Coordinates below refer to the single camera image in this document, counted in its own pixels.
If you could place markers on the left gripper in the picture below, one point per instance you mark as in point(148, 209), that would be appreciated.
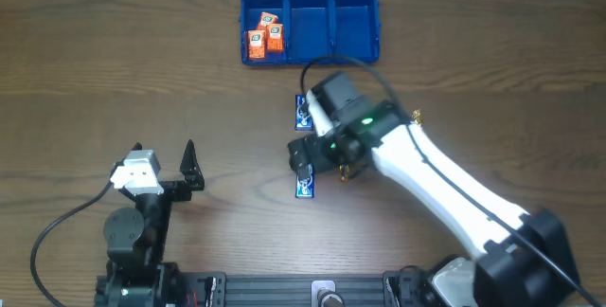
point(177, 191)

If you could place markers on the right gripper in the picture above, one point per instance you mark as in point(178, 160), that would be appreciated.
point(308, 153)

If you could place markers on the blue candy pack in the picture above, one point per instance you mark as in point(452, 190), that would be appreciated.
point(305, 189)
point(300, 117)

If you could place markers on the gold candy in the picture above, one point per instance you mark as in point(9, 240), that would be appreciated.
point(344, 174)
point(416, 116)

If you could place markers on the orange candy box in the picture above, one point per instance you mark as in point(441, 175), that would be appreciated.
point(256, 46)
point(266, 18)
point(275, 39)

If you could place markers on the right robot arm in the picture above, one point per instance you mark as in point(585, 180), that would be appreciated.
point(440, 188)

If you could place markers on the blue tray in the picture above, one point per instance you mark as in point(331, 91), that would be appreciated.
point(350, 27)

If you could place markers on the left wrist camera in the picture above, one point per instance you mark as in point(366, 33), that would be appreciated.
point(137, 174)

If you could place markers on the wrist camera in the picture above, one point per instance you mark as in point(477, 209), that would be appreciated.
point(137, 174)
point(321, 115)

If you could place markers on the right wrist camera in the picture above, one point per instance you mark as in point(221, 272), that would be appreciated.
point(321, 115)

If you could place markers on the mounting rail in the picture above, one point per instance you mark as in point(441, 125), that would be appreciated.
point(274, 290)

